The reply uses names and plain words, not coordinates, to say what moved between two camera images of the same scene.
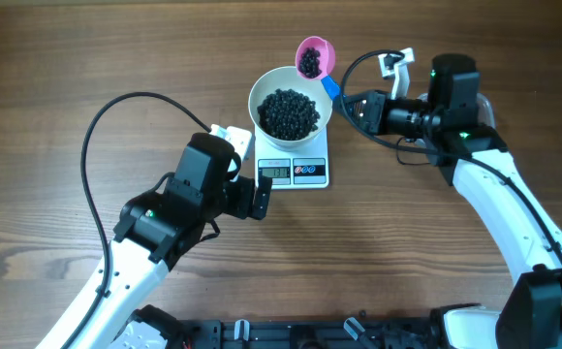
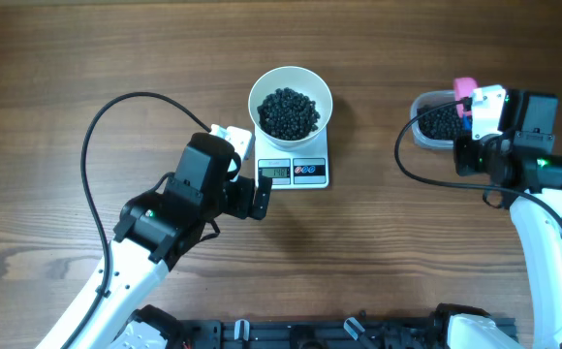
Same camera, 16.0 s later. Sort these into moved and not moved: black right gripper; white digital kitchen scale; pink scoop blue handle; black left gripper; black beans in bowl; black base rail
Moved: black right gripper; pink scoop blue handle
Not moved: black beans in bowl; black base rail; white digital kitchen scale; black left gripper
